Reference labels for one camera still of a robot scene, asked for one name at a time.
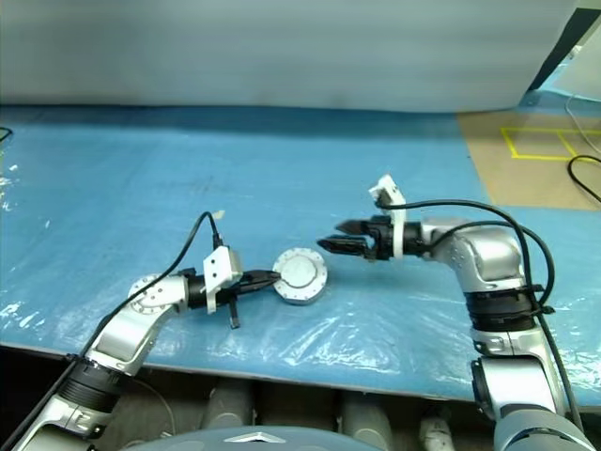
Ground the black floor cable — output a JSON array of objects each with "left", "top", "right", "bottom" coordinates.
[{"left": 566, "top": 154, "right": 601, "bottom": 204}]

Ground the white backdrop board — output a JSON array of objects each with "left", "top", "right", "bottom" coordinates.
[{"left": 0, "top": 0, "right": 581, "bottom": 114}]

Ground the brown cardboard sheet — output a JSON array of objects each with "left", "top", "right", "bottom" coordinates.
[{"left": 457, "top": 110, "right": 601, "bottom": 210}]

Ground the blue plastic table cover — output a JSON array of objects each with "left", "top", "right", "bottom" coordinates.
[{"left": 0, "top": 105, "right": 601, "bottom": 414}]

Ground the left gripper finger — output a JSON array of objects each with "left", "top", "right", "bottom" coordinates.
[
  {"left": 240, "top": 268, "right": 282, "bottom": 285},
  {"left": 242, "top": 277, "right": 282, "bottom": 296}
]

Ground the small pale rounded object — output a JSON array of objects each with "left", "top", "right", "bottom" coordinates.
[{"left": 420, "top": 415, "right": 452, "bottom": 443}]

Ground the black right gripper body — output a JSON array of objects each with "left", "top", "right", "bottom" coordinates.
[{"left": 363, "top": 213, "right": 394, "bottom": 263}]

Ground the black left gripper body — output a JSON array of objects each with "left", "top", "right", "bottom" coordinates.
[{"left": 216, "top": 275, "right": 251, "bottom": 331}]

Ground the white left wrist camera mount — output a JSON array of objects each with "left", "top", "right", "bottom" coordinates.
[{"left": 202, "top": 246, "right": 243, "bottom": 315}]

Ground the grey robot torso with emblem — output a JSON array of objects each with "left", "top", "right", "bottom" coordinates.
[{"left": 119, "top": 425, "right": 391, "bottom": 451}]

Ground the beige board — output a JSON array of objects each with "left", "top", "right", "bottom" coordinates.
[{"left": 544, "top": 8, "right": 601, "bottom": 102}]

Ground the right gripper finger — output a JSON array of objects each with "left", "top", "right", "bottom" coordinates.
[
  {"left": 316, "top": 235, "right": 373, "bottom": 257},
  {"left": 332, "top": 217, "right": 378, "bottom": 236}
]

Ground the grey rounded cylinder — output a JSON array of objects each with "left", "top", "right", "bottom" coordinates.
[
  {"left": 340, "top": 392, "right": 393, "bottom": 436},
  {"left": 206, "top": 380, "right": 257, "bottom": 431}
]

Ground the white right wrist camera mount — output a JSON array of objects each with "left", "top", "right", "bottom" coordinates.
[{"left": 368, "top": 173, "right": 408, "bottom": 260}]

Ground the thin white floor cable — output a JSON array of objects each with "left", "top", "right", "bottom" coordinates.
[{"left": 565, "top": 92, "right": 601, "bottom": 154}]

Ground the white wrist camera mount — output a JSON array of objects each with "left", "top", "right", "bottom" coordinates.
[
  {"left": 368, "top": 173, "right": 408, "bottom": 260},
  {"left": 202, "top": 246, "right": 243, "bottom": 315}
]

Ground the grey round motor lid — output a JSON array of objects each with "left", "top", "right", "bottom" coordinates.
[{"left": 271, "top": 247, "right": 329, "bottom": 298}]

